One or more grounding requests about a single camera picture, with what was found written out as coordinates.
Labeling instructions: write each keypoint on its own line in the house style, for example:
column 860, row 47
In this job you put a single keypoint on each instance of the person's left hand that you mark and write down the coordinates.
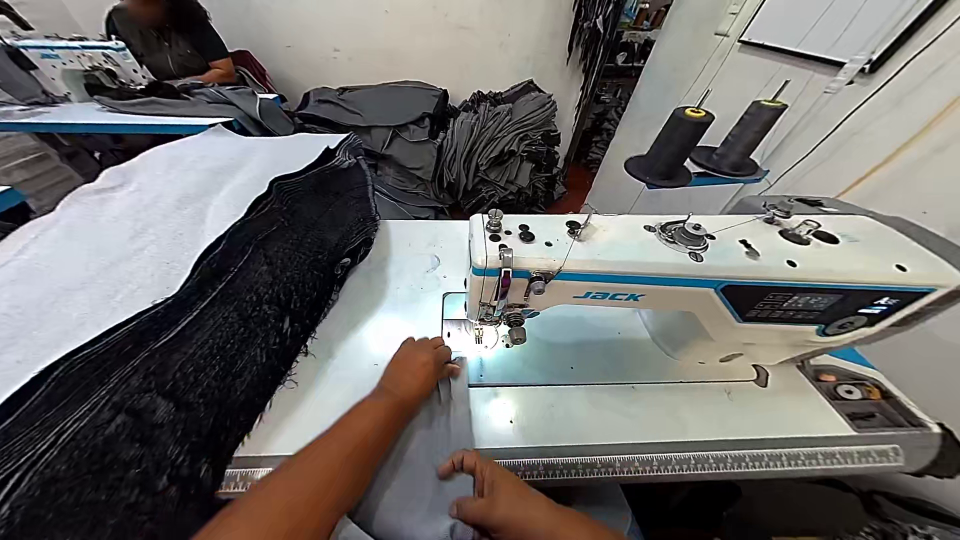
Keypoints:
column 414, row 369

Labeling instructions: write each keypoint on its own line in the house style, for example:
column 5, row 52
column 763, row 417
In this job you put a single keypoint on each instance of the person's right hand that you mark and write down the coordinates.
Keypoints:
column 504, row 499

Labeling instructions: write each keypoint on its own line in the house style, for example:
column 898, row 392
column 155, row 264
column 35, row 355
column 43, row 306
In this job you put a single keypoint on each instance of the person's left thumb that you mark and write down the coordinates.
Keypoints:
column 451, row 370

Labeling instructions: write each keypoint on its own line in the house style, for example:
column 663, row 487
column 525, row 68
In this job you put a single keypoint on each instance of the person's right fingers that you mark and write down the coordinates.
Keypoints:
column 459, row 461

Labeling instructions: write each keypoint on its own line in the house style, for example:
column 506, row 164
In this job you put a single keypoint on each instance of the person's right thumb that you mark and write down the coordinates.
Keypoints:
column 466, row 508

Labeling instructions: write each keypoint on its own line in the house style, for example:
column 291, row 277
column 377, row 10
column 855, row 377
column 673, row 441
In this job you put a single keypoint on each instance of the person's left fingers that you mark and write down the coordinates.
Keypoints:
column 429, row 347

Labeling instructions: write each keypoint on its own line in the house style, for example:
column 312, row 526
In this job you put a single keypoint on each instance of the light grey fabric piece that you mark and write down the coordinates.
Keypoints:
column 420, row 465

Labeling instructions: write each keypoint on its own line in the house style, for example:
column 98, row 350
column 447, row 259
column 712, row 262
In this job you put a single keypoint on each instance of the person's left forearm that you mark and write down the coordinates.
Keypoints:
column 322, row 466

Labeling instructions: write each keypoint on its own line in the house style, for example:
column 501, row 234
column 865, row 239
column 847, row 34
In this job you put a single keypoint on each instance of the person's right forearm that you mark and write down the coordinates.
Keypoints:
column 581, row 524

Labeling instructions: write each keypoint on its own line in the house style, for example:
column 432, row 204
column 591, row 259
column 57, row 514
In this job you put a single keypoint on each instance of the white sewing table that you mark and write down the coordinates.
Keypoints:
column 405, row 300

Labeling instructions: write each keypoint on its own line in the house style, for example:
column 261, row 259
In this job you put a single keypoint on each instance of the white blue-striped sewing machine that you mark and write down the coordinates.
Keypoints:
column 600, row 270

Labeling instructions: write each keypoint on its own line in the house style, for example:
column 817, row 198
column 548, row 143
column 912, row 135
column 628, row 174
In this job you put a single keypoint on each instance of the stack of grey cut pieces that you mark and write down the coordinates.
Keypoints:
column 502, row 150

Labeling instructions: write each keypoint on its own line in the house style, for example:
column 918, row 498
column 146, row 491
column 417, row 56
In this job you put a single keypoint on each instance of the measuring tape strip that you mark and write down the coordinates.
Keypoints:
column 675, row 463

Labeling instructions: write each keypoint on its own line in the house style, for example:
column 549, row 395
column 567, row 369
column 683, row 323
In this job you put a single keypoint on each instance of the pile of dark grey fabric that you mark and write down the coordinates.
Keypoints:
column 397, row 112

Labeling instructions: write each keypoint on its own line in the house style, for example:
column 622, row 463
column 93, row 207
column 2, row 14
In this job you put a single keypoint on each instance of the stack of black fabric pieces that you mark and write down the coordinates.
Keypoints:
column 187, row 360

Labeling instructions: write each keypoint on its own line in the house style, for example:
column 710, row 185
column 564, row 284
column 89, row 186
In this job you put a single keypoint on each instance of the grey garment pieces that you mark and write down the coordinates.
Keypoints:
column 240, row 103

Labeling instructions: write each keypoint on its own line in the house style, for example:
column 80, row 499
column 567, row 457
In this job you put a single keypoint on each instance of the large white fabric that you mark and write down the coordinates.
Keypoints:
column 142, row 225

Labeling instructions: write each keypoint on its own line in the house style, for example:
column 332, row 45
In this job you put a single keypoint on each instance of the black thread cone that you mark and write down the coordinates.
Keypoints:
column 675, row 144
column 750, row 135

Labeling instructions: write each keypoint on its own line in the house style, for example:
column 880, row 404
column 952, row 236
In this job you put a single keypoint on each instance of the blue thread stand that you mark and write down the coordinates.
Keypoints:
column 712, row 180

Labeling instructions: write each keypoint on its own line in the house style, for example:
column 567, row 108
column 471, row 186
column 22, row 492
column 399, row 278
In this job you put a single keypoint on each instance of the maroon cloth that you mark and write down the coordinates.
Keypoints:
column 253, row 71

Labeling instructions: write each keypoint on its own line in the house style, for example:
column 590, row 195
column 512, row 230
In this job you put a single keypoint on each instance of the shelf with supplies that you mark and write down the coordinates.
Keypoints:
column 622, row 82

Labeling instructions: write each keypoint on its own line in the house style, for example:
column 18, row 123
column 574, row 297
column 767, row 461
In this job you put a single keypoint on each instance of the hanging black fabric strips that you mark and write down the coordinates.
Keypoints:
column 592, row 37

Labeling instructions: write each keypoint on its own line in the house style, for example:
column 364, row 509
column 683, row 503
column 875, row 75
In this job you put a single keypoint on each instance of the metal bobbin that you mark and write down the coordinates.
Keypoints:
column 849, row 391

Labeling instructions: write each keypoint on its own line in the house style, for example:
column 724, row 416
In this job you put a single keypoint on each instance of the white table with blue edge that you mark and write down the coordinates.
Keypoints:
column 67, row 117

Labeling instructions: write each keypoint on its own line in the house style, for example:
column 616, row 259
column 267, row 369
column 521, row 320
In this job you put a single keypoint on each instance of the white sewing machine, blue stripe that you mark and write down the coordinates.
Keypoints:
column 56, row 64

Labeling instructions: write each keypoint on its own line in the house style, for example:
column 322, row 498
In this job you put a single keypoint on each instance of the whiteboard with black frame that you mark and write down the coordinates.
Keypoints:
column 832, row 26

